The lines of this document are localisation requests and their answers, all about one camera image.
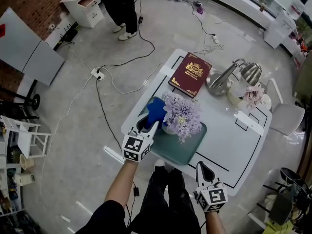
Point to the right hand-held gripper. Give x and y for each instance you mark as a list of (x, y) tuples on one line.
[(214, 197)]

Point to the person's right forearm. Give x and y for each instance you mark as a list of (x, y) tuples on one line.
[(215, 224)]

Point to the white round dish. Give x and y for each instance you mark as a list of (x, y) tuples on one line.
[(267, 102)]

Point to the white square power strip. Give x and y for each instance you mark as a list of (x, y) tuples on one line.
[(97, 74)]

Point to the white shelf unit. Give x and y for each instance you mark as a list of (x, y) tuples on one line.
[(4, 155)]

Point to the yellow green box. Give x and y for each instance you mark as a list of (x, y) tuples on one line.
[(280, 228)]

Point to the person's left forearm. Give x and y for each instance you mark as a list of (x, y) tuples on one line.
[(119, 184)]

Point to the whiteboard with red mark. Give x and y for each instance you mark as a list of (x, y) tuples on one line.
[(29, 52)]

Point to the blue cloth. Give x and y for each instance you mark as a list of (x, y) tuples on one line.
[(154, 111)]

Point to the black router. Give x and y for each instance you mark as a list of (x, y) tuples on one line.
[(69, 34)]

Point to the small purple device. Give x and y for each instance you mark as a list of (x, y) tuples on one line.
[(200, 8)]

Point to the person's black trousers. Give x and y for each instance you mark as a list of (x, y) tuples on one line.
[(161, 203)]

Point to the small white appliance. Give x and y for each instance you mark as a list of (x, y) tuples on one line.
[(25, 179)]

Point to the white tape strip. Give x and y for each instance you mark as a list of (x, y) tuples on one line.
[(248, 122)]

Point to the person's white shoe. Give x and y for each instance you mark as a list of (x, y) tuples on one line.
[(159, 162)]

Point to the dark red hardcover book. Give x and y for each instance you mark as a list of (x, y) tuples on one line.
[(190, 75)]

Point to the beige bucket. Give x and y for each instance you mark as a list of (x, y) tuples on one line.
[(26, 162)]

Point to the teal tray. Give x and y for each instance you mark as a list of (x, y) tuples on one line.
[(175, 149)]

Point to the white chair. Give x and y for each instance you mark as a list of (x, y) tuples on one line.
[(287, 113)]

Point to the purple flowers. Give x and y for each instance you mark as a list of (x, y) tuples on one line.
[(181, 113)]

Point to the olive green board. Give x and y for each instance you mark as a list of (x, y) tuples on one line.
[(303, 82)]

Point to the small white power strip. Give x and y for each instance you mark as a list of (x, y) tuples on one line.
[(215, 40)]

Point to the silver desk lamp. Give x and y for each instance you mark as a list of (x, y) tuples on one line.
[(219, 80)]

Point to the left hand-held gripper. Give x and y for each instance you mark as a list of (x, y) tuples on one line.
[(134, 146)]

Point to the white wooden stool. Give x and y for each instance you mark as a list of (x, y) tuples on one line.
[(24, 141)]

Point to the black stool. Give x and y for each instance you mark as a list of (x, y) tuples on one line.
[(290, 175)]

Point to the white drawer cabinet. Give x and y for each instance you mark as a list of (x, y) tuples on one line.
[(85, 12)]

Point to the pale green pot pink flowers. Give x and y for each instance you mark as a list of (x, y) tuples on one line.
[(253, 95)]

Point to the white water dispenser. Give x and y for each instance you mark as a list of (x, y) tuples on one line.
[(280, 27)]

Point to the person's left black sleeve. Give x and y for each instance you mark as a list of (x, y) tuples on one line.
[(104, 218)]

